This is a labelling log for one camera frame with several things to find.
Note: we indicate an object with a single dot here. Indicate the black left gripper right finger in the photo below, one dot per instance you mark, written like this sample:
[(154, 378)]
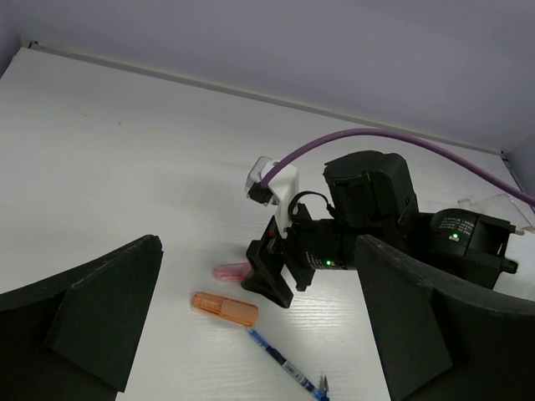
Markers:
[(440, 337)]

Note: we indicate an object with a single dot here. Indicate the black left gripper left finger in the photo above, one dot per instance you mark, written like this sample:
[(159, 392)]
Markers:
[(74, 335)]

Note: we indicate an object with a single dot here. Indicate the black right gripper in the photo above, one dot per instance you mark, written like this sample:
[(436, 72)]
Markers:
[(310, 245)]

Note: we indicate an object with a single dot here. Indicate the blue gel pen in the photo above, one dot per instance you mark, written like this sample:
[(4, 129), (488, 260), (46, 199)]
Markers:
[(284, 363)]

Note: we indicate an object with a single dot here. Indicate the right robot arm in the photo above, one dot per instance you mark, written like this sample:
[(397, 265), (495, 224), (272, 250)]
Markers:
[(370, 193)]

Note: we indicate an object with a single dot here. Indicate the blue ballpoint pen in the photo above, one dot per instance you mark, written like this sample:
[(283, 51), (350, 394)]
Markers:
[(324, 389)]

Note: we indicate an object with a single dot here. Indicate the clear compartment organizer box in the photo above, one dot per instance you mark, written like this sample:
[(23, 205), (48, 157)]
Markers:
[(501, 206)]

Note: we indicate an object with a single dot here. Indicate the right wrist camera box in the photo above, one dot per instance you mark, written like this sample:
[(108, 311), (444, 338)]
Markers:
[(279, 192)]

